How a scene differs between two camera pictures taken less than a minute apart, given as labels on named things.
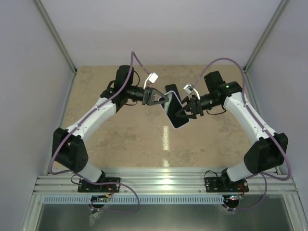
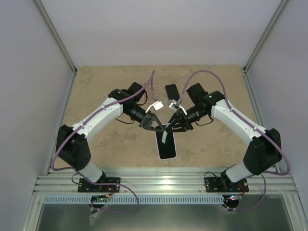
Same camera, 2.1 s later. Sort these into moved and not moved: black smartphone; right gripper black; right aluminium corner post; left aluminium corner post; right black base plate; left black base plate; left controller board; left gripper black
Moved: right gripper black; left gripper black
Not moved: right black base plate; black smartphone; left black base plate; left controller board; left aluminium corner post; right aluminium corner post
